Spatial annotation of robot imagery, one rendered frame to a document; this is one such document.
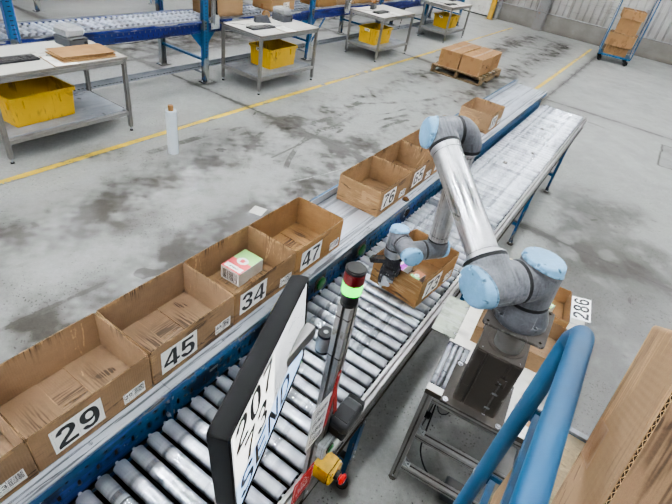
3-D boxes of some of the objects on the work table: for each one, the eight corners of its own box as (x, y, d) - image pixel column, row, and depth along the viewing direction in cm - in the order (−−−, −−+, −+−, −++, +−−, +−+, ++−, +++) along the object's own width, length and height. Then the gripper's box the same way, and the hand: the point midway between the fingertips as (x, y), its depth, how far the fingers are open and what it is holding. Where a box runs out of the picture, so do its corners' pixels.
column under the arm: (513, 388, 203) (544, 337, 183) (500, 433, 184) (534, 381, 164) (457, 360, 211) (481, 308, 191) (439, 401, 192) (464, 347, 172)
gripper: (397, 264, 220) (387, 297, 232) (405, 255, 226) (395, 288, 239) (381, 256, 223) (372, 289, 236) (390, 248, 229) (381, 280, 242)
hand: (380, 284), depth 237 cm, fingers closed
